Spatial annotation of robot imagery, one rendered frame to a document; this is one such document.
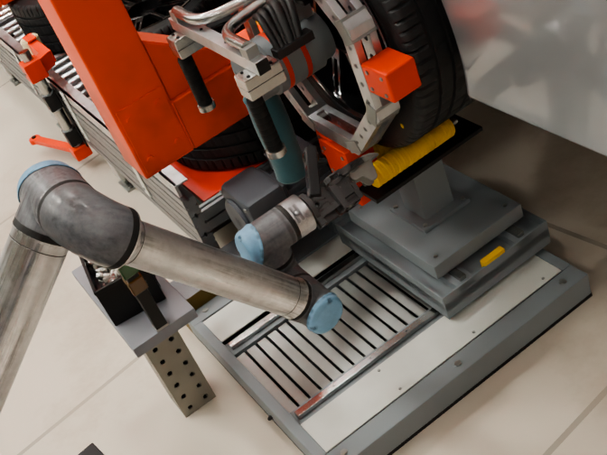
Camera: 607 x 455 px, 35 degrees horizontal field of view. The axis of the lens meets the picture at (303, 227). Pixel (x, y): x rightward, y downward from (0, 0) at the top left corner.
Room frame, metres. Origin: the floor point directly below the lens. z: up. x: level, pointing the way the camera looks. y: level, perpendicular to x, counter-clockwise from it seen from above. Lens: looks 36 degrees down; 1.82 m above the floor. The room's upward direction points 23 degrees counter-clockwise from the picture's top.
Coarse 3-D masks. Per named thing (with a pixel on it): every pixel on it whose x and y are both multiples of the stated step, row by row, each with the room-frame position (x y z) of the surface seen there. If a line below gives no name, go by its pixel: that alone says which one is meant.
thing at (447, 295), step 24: (528, 216) 1.93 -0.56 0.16; (360, 240) 2.10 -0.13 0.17; (504, 240) 1.88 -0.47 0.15; (528, 240) 1.85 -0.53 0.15; (384, 264) 2.00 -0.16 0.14; (408, 264) 1.95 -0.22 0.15; (480, 264) 1.84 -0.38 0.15; (504, 264) 1.82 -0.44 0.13; (408, 288) 1.91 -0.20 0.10; (432, 288) 1.83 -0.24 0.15; (456, 288) 1.77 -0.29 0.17; (480, 288) 1.79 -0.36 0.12; (456, 312) 1.76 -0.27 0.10
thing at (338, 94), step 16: (336, 0) 1.97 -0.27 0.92; (320, 16) 2.08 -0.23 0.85; (336, 32) 2.07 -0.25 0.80; (336, 48) 2.04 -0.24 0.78; (384, 48) 1.84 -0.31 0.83; (336, 64) 2.08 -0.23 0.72; (320, 80) 2.14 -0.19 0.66; (336, 80) 2.11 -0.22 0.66; (352, 80) 2.12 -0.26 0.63; (336, 96) 2.09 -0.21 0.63; (352, 96) 2.07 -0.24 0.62; (352, 112) 2.03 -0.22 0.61
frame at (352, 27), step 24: (336, 24) 1.76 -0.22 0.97; (360, 24) 1.74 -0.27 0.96; (360, 48) 1.73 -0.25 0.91; (360, 72) 1.73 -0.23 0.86; (288, 96) 2.14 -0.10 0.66; (312, 96) 2.11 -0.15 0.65; (312, 120) 2.05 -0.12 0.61; (336, 120) 2.03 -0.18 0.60; (384, 120) 1.74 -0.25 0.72; (360, 144) 1.84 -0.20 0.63
